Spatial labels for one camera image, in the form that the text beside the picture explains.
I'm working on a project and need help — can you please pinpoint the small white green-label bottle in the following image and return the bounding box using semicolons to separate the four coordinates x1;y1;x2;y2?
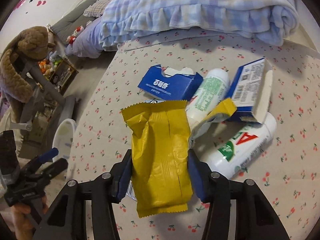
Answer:
186;69;230;128

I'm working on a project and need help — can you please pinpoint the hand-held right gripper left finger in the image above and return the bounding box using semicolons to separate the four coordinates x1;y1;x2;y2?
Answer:
32;149;133;240

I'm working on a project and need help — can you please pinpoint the person's left hand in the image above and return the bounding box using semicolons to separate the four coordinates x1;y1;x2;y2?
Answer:
11;195;49;240

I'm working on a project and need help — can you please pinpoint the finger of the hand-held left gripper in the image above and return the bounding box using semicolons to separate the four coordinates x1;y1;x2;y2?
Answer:
37;158;69;180
31;147;59;167

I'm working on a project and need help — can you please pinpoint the blue cardboard box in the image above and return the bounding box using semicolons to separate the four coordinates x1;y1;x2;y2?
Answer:
137;64;203;101

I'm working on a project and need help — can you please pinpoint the brown quilted fleece coat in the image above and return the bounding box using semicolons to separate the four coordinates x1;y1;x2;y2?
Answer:
0;26;57;120

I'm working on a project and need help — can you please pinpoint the grey headboard cushion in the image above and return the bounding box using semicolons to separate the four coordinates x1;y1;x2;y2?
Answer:
51;0;139;42

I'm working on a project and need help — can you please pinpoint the large white red-letter bottle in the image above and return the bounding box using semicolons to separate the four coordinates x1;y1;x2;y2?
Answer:
200;112;277;180

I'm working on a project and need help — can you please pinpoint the blue white long box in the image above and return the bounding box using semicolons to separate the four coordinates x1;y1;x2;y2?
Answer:
226;57;273;125

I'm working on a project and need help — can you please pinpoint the white spotted plastic bin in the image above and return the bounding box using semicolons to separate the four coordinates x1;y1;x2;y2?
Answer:
52;119;77;178

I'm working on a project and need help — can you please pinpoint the blue plaid ruffled blanket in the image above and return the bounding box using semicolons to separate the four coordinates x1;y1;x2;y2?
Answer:
99;0;299;52

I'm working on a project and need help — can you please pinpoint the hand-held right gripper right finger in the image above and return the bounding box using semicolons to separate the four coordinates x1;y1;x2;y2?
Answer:
187;149;290;240

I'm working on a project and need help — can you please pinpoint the plaid ruffled pillow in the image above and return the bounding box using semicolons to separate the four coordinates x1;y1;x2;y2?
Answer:
83;0;124;18

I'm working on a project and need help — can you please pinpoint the wooden shelf with toys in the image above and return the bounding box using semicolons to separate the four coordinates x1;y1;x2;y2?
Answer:
37;51;79;94

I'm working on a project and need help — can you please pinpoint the yellow blue snack wrapper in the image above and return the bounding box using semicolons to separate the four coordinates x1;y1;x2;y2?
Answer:
189;97;237;145

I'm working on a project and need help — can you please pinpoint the cherry print tablecloth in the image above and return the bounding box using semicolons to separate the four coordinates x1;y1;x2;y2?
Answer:
66;30;320;240

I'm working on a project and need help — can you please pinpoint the white red cat plush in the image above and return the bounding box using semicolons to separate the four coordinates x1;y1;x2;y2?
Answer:
66;25;85;45

